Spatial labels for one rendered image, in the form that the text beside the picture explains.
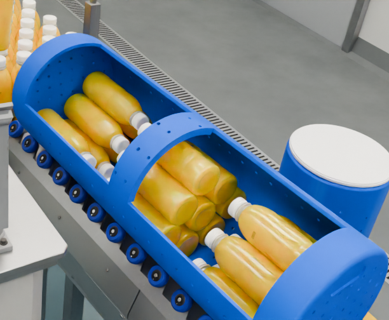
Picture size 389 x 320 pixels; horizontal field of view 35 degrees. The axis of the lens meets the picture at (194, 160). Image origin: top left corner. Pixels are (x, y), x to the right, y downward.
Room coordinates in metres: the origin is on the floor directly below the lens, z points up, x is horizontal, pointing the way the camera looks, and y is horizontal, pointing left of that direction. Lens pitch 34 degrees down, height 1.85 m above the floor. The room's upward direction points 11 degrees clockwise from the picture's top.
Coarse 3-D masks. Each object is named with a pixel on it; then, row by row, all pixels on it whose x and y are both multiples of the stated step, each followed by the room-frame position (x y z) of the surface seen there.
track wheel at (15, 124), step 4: (16, 120) 1.33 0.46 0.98; (12, 124) 1.32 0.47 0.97; (16, 124) 1.32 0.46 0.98; (20, 124) 1.31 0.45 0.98; (8, 128) 1.32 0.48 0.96; (12, 128) 1.31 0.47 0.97; (16, 128) 1.31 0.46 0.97; (20, 128) 1.31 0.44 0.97; (8, 132) 1.31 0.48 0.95; (12, 132) 1.30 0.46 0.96; (16, 132) 1.30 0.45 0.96; (20, 132) 1.30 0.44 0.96; (12, 136) 1.30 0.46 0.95; (16, 136) 1.30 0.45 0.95
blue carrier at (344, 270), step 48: (48, 48) 1.28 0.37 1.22; (96, 48) 1.40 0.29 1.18; (48, 96) 1.31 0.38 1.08; (144, 96) 1.35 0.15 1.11; (48, 144) 1.13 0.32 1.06; (144, 144) 0.99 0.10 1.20; (240, 144) 1.06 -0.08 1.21; (96, 192) 1.00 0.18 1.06; (288, 192) 1.00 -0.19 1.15; (144, 240) 0.89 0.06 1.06; (336, 240) 0.78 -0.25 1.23; (192, 288) 0.79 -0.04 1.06; (288, 288) 0.70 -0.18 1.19; (336, 288) 0.73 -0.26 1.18
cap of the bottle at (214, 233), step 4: (216, 228) 0.89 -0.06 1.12; (208, 232) 0.88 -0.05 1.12; (212, 232) 0.88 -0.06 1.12; (216, 232) 0.88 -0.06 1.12; (220, 232) 0.88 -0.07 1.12; (208, 236) 0.87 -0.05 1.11; (212, 236) 0.87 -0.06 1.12; (216, 236) 0.87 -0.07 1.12; (208, 240) 0.87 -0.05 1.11; (212, 240) 0.87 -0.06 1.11; (208, 244) 0.87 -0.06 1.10
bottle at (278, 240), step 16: (240, 208) 0.90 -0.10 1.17; (256, 208) 0.89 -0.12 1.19; (240, 224) 0.87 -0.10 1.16; (256, 224) 0.85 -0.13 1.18; (272, 224) 0.85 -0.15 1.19; (288, 224) 0.86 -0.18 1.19; (256, 240) 0.84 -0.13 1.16; (272, 240) 0.82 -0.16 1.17; (288, 240) 0.82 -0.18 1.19; (304, 240) 0.82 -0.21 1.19; (272, 256) 0.81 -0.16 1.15; (288, 256) 0.79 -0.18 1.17
